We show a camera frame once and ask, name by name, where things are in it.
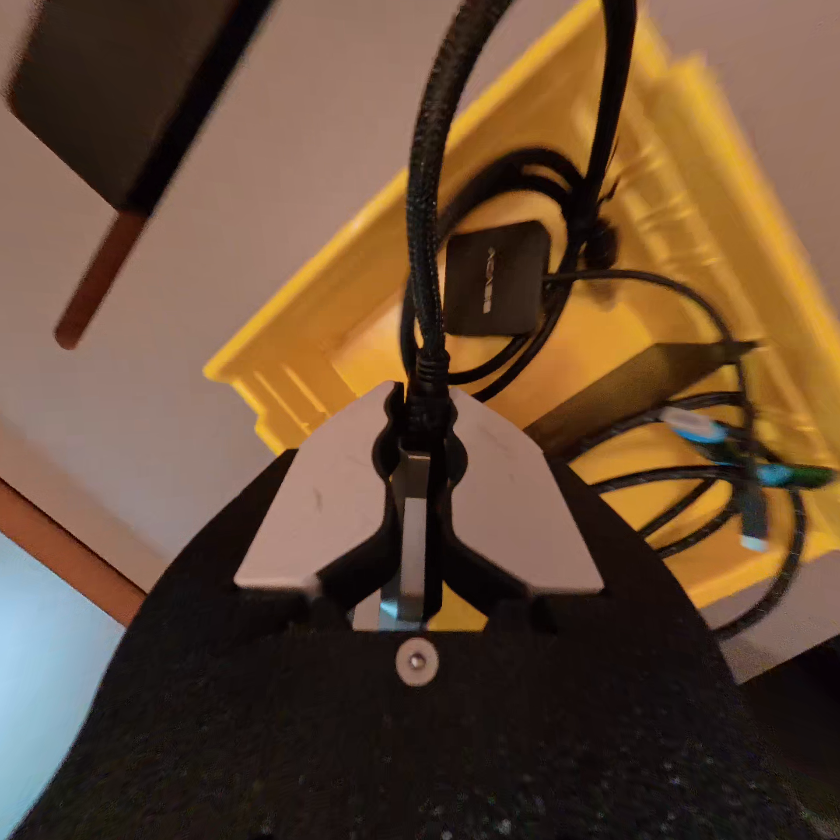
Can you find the black square capture box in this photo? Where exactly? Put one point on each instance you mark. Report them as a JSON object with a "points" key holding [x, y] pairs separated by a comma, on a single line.
{"points": [[499, 282]]}

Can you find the yellow plastic bin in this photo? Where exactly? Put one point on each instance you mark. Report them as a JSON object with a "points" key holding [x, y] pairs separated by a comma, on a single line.
{"points": [[315, 341]]}

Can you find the black stand base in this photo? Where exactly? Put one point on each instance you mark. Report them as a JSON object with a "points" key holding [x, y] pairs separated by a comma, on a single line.
{"points": [[98, 98]]}

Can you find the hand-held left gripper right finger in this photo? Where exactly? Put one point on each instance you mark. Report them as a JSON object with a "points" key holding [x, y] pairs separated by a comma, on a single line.
{"points": [[525, 512]]}

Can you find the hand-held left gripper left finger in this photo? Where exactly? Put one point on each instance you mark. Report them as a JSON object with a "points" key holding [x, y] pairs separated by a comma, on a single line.
{"points": [[308, 512]]}

